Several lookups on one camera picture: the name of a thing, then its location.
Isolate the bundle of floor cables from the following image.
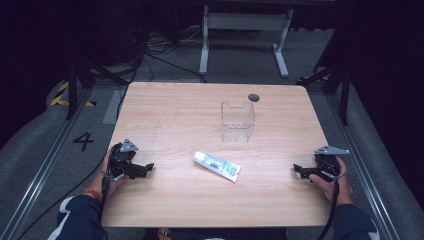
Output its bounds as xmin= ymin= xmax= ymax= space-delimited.
xmin=115 ymin=19 xmax=205 ymax=118

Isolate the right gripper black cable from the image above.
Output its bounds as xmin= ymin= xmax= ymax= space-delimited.
xmin=317 ymin=169 xmax=351 ymax=240

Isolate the white toothpaste tube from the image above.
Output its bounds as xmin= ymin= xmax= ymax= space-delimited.
xmin=193 ymin=151 xmax=242 ymax=184

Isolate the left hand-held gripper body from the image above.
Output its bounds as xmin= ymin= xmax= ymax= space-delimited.
xmin=109 ymin=138 xmax=141 ymax=179

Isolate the clear plastic container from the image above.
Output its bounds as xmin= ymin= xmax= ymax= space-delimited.
xmin=220 ymin=100 xmax=257 ymax=143

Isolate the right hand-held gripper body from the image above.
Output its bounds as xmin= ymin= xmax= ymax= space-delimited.
xmin=313 ymin=145 xmax=351 ymax=183

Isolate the orange bracelet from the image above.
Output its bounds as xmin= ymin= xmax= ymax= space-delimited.
xmin=82 ymin=187 xmax=102 ymax=202

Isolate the white metal table frame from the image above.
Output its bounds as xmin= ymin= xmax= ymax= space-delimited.
xmin=198 ymin=4 xmax=295 ymax=79

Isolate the person's right hand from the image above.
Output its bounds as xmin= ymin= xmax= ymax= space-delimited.
xmin=308 ymin=156 xmax=354 ymax=209

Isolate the black floor cable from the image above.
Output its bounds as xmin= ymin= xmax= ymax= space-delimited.
xmin=143 ymin=49 xmax=208 ymax=84

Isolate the black metal stand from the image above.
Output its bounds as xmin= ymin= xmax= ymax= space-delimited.
xmin=296 ymin=61 xmax=353 ymax=127
xmin=64 ymin=54 xmax=130 ymax=121

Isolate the person's left hand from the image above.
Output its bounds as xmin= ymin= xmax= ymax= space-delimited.
xmin=87 ymin=148 xmax=130 ymax=201

